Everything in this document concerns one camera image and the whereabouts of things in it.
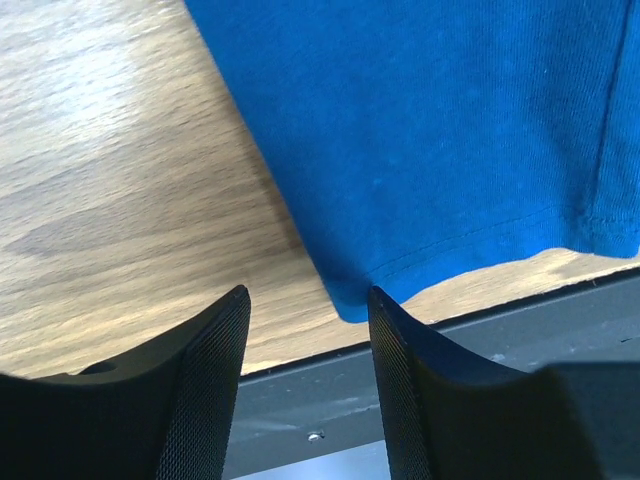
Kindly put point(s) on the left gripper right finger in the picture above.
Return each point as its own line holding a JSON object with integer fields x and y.
{"x": 449, "y": 413}

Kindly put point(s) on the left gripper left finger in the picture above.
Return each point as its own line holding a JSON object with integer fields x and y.
{"x": 162, "y": 410}

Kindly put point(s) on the dark blue t-shirt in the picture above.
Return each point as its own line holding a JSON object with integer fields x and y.
{"x": 414, "y": 141}

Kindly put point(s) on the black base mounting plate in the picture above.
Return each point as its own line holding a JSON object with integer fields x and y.
{"x": 319, "y": 418}

